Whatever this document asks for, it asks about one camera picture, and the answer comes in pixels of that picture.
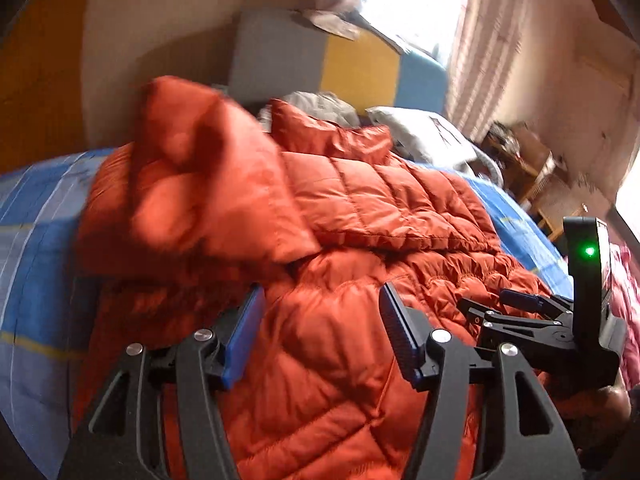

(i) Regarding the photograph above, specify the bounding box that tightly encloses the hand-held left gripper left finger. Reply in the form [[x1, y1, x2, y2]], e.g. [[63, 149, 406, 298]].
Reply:
[[57, 284, 267, 480]]

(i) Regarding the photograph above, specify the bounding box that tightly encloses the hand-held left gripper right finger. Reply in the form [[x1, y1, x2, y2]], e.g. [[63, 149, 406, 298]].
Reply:
[[378, 282, 583, 480]]

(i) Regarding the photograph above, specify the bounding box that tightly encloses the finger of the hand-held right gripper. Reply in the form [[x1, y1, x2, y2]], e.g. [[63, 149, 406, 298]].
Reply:
[[500, 289, 576, 322], [457, 297, 576, 357]]

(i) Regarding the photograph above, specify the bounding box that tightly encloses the orange puffer jacket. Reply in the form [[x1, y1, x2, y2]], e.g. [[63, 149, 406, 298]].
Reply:
[[72, 76, 576, 480]]

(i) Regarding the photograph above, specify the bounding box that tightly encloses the pink ruffled blanket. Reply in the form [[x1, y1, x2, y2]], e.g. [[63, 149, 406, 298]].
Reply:
[[611, 242, 640, 361]]

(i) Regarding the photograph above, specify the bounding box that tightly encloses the wooden wicker chair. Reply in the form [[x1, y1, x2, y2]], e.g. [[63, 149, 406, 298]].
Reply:
[[532, 175, 613, 242]]

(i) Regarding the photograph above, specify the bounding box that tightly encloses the large side window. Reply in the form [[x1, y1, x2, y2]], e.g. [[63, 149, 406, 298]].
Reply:
[[615, 177, 640, 233]]

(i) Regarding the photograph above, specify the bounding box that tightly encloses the wooden desk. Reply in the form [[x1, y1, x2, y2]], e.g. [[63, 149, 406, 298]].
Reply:
[[482, 122, 557, 202]]

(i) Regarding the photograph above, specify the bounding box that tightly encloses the white printed pillow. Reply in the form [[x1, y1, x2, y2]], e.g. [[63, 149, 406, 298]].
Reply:
[[366, 106, 503, 182]]

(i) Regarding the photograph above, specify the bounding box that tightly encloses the blue plaid bed sheet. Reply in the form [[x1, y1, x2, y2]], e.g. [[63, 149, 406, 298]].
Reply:
[[0, 147, 576, 480]]

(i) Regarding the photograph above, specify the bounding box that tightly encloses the pink striped curtain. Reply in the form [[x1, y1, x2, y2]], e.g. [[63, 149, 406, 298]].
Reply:
[[445, 0, 533, 136]]

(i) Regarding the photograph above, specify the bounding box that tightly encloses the white quilted jacket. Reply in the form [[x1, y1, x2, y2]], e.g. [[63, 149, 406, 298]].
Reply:
[[257, 91, 361, 133]]

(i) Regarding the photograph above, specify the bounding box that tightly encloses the grey yellow blue headboard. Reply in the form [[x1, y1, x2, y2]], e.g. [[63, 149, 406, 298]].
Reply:
[[227, 10, 448, 117]]

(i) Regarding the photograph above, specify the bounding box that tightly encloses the bright window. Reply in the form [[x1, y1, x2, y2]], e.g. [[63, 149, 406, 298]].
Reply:
[[360, 0, 482, 61]]

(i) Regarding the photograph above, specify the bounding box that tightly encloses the orange wooden wardrobe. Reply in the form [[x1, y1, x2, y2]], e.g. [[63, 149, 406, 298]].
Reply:
[[0, 0, 97, 176]]

